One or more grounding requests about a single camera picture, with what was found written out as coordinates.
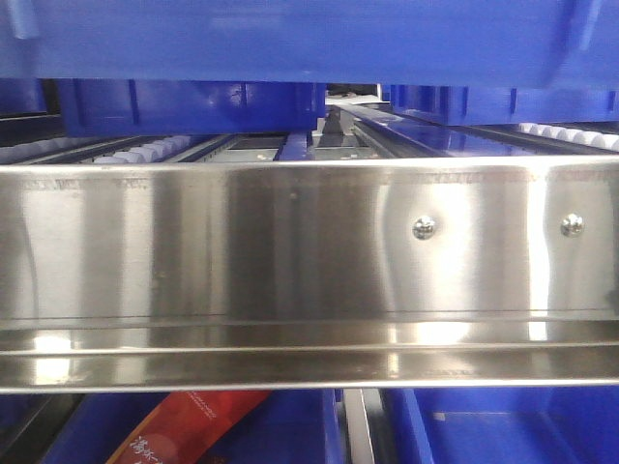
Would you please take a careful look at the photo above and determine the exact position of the large blue plastic bin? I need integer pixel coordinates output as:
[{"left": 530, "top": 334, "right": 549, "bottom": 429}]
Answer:
[{"left": 1, "top": 1, "right": 618, "bottom": 89}]

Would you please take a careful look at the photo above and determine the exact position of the blue bin lower left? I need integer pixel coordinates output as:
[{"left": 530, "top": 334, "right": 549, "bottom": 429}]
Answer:
[{"left": 42, "top": 390, "right": 343, "bottom": 463}]

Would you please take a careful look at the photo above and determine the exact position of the blue bin rear right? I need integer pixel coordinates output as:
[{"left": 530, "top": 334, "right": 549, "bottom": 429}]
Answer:
[{"left": 391, "top": 85, "right": 618, "bottom": 126}]

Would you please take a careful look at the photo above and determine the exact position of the blue bin lower right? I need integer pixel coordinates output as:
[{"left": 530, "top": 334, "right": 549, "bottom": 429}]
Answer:
[{"left": 382, "top": 387, "right": 618, "bottom": 463}]

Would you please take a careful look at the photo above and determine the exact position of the blue bin behind on shelf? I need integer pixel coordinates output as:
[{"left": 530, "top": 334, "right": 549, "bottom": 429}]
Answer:
[{"left": 56, "top": 79, "right": 326, "bottom": 136}]

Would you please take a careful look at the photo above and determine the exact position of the red printed package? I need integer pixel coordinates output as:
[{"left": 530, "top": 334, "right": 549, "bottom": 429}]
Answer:
[{"left": 107, "top": 390, "right": 270, "bottom": 463}]

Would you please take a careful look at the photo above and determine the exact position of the white roller track strip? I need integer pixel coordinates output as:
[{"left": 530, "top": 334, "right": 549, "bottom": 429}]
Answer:
[{"left": 517, "top": 123, "right": 618, "bottom": 152}]

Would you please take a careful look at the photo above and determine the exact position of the rail screw left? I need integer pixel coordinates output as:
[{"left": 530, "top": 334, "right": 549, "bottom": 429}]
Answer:
[{"left": 412, "top": 216, "right": 438, "bottom": 241}]

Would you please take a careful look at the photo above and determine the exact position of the rail screw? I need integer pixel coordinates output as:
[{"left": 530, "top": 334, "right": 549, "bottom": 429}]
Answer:
[
  {"left": 560, "top": 213, "right": 585, "bottom": 238},
  {"left": 412, "top": 216, "right": 438, "bottom": 241}
]

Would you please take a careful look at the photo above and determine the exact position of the stainless steel shelf rail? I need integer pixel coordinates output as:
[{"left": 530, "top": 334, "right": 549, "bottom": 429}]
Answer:
[{"left": 1, "top": 156, "right": 618, "bottom": 392}]

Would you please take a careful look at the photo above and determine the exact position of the rail screw right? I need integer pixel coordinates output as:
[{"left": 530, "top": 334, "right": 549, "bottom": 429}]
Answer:
[{"left": 560, "top": 213, "right": 585, "bottom": 238}]

